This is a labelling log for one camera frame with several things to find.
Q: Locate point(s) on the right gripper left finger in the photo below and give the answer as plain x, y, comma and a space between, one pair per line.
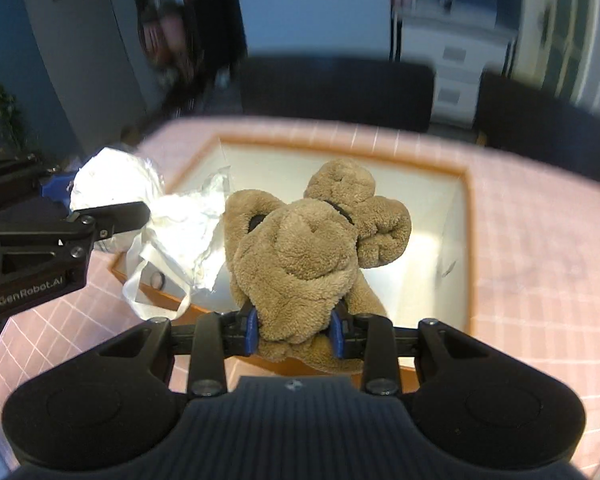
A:
214, 338

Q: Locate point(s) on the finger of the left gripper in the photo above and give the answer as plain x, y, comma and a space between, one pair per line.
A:
58, 188
115, 226

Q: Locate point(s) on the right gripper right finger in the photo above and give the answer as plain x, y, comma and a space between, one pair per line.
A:
377, 343

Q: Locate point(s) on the white plastic bag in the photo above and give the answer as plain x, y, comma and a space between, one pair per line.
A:
174, 254

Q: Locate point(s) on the brown plush teddy bear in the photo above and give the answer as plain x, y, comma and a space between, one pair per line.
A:
296, 262

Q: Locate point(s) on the green potted plant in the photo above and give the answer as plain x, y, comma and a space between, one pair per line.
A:
11, 127

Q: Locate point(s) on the pink checkered tablecloth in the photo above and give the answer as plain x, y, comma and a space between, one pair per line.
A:
536, 236

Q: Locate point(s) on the black chair left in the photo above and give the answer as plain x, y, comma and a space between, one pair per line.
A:
364, 91

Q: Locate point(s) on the black chair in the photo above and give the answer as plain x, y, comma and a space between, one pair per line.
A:
529, 122
364, 91

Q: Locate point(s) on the black chair right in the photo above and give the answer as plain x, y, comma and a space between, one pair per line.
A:
529, 122

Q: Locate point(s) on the white drawer cabinet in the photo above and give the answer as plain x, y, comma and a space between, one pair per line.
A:
458, 55

